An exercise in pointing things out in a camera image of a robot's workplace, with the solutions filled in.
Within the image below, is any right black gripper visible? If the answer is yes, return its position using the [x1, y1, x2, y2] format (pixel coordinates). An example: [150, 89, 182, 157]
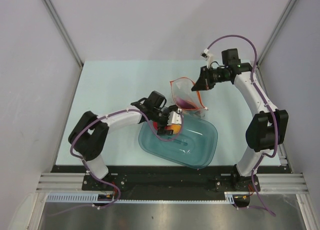
[191, 65, 230, 92]

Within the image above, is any orange toy peach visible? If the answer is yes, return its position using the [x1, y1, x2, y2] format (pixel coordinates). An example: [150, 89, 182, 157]
[165, 124, 181, 134]

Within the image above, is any clear orange zip top bag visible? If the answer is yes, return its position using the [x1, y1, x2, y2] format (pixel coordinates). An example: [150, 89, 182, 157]
[170, 77, 208, 118]

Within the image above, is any purple toy eggplant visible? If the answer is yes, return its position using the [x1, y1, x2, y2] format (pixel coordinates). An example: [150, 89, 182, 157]
[175, 97, 197, 110]

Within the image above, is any blue transparent plastic tub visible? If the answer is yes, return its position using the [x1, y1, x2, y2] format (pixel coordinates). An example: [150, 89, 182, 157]
[138, 114, 218, 169]

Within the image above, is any red toy apple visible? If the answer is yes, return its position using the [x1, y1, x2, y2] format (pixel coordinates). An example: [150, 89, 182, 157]
[153, 122, 158, 130]

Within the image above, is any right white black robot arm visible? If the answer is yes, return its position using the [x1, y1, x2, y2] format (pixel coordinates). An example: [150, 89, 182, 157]
[192, 48, 289, 191]

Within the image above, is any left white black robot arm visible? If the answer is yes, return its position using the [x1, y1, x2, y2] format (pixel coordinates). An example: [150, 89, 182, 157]
[68, 91, 182, 190]

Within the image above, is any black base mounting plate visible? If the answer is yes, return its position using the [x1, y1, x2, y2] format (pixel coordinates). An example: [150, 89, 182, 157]
[51, 164, 292, 208]

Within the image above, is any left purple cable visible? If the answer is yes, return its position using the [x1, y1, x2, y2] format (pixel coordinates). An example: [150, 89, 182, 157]
[47, 109, 185, 216]

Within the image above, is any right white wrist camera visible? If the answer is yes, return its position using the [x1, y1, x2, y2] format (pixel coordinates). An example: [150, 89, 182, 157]
[201, 48, 214, 68]

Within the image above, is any white slotted cable duct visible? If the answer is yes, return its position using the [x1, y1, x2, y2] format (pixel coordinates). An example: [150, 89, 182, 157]
[46, 193, 235, 205]

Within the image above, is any right aluminium corner post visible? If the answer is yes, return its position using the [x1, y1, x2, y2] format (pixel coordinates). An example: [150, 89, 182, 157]
[257, 0, 298, 67]

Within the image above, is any aluminium corner post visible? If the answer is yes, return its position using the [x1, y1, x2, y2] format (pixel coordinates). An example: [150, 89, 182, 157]
[257, 0, 298, 67]
[41, 0, 84, 69]

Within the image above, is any left aluminium corner post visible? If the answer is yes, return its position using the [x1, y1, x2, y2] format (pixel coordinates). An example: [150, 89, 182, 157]
[41, 0, 84, 69]

